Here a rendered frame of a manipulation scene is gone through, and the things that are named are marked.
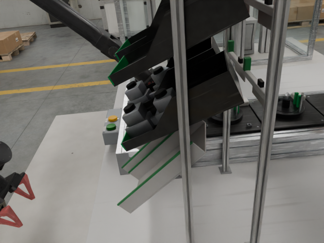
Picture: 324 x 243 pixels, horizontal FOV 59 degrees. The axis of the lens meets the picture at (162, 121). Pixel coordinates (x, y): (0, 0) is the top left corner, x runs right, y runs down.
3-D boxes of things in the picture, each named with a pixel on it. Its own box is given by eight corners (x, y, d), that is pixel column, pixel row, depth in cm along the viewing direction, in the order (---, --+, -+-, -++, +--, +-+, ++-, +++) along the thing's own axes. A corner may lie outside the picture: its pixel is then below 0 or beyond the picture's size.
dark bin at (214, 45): (129, 119, 79) (114, 97, 76) (138, 98, 90) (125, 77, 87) (226, 74, 69) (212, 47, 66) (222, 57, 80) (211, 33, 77)
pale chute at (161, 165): (130, 214, 76) (116, 205, 74) (140, 180, 87) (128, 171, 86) (206, 154, 63) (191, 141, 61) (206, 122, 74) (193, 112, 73)
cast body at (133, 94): (132, 112, 81) (118, 91, 78) (136, 104, 84) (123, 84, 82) (157, 101, 77) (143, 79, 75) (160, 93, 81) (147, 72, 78)
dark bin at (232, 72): (126, 152, 66) (107, 127, 63) (137, 122, 77) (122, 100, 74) (244, 103, 56) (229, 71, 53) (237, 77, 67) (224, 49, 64)
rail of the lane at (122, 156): (120, 175, 109) (115, 152, 103) (130, 83, 186) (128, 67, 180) (134, 173, 109) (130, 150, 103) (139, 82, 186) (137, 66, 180)
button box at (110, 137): (104, 145, 120) (101, 133, 117) (110, 120, 138) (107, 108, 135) (121, 143, 120) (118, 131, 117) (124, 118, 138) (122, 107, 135)
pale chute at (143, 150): (132, 176, 89) (120, 168, 87) (140, 150, 100) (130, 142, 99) (195, 119, 76) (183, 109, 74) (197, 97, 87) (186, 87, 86)
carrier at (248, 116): (200, 140, 109) (200, 110, 102) (192, 110, 129) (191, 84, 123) (264, 133, 108) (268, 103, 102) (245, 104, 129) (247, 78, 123)
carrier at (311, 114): (265, 133, 108) (269, 103, 102) (246, 104, 129) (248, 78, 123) (330, 127, 108) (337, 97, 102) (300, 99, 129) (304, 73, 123)
